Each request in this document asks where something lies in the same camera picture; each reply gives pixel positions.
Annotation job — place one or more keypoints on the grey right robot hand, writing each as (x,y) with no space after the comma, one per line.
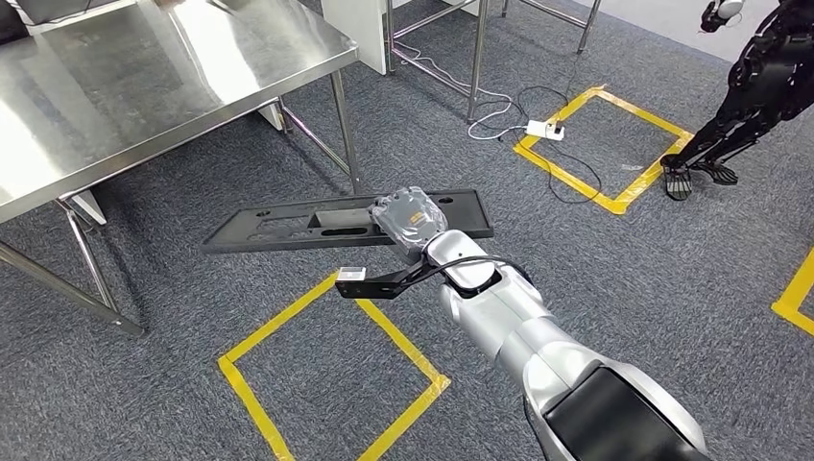
(410,219)

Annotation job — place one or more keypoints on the long black plastic part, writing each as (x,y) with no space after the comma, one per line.
(254,229)

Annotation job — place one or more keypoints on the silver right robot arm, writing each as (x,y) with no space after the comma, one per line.
(502,312)

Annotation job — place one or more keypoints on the stainless steel workbench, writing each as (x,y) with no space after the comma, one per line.
(127,95)

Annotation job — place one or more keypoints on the white power strip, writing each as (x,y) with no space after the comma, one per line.
(544,129)

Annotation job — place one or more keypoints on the yellow floor tape square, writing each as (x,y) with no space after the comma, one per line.
(280,320)

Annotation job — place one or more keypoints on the stainless steel table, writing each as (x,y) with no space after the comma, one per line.
(477,63)

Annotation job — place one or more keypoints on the white paper scrap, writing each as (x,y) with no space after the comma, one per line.
(633,167)

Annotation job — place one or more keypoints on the black humanoid robot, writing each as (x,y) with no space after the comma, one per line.
(763,83)

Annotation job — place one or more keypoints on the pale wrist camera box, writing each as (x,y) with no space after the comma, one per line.
(351,274)

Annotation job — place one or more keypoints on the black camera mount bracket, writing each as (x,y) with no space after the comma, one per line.
(369,289)

